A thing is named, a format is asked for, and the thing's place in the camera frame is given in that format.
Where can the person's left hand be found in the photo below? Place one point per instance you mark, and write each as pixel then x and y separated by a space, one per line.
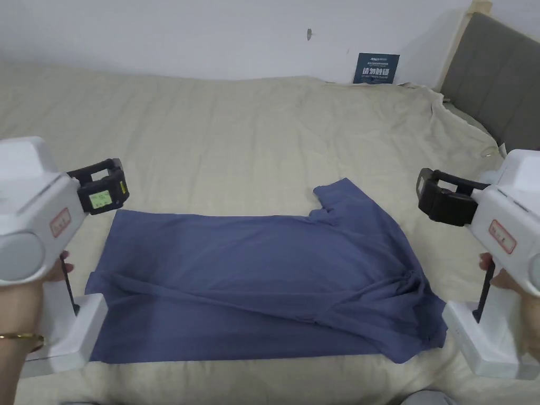
pixel 21 308

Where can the dark blue printed card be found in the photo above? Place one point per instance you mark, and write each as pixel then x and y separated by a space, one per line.
pixel 373 68

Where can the bed with beige sheet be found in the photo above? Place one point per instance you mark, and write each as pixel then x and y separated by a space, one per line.
pixel 211 139

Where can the grey padded headboard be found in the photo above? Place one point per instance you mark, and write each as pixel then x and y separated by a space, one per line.
pixel 493 76

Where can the small wall hook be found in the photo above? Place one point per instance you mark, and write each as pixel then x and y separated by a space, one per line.
pixel 310 34

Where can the person's left forearm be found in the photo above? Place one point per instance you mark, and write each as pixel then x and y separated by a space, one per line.
pixel 14 371

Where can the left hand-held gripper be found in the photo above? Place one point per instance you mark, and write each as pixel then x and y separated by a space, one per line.
pixel 29 198

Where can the person's right hand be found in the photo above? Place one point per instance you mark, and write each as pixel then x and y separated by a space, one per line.
pixel 506 280

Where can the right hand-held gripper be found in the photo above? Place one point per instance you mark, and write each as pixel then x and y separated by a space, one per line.
pixel 506 219

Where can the dark blue shirt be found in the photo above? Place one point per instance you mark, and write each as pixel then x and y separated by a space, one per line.
pixel 253 270

